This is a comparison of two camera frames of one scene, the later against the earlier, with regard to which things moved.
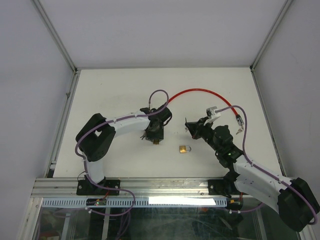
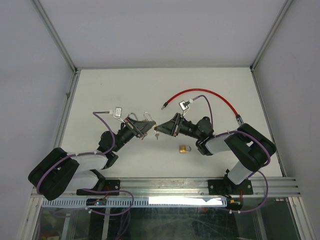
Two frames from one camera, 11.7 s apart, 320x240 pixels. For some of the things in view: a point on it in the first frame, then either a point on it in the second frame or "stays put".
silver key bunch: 143,136 stays put
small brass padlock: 183,149 stays put
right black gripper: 195,128 to 171,127
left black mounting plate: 86,187 stays put
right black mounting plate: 220,187 stays put
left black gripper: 159,136 to 142,126
